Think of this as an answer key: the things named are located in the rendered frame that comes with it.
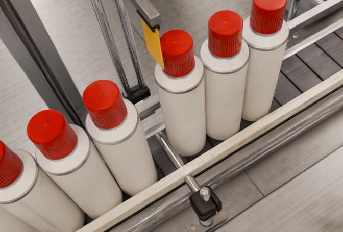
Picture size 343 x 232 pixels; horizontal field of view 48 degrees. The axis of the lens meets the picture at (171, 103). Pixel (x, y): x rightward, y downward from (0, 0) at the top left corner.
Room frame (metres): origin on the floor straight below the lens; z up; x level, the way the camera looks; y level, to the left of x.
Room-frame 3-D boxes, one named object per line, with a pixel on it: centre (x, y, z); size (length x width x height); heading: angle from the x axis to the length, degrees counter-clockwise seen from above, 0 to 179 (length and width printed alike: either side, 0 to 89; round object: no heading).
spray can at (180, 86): (0.24, -0.01, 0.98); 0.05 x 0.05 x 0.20
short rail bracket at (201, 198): (0.14, -0.02, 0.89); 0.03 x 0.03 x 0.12; 23
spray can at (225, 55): (0.25, -0.06, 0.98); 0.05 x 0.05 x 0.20
